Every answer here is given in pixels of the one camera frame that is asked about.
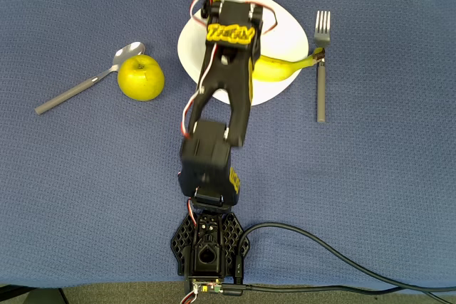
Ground yellow banana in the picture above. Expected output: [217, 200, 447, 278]
[252, 47, 326, 83]

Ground white rounded square plate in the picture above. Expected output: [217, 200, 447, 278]
[177, 0, 309, 107]

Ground green apple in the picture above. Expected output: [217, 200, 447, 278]
[117, 54, 166, 102]

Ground blue waffle tablecloth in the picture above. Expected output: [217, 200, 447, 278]
[0, 0, 456, 290]

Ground black tripod legs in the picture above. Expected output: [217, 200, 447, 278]
[0, 284, 68, 304]

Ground grey-handled metal fork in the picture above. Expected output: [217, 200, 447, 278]
[313, 10, 331, 123]

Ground thick black cable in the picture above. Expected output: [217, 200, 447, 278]
[239, 221, 456, 293]

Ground grey-handled metal spoon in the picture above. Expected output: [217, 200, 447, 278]
[34, 41, 146, 116]

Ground thin black cable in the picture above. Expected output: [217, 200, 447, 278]
[222, 283, 456, 304]

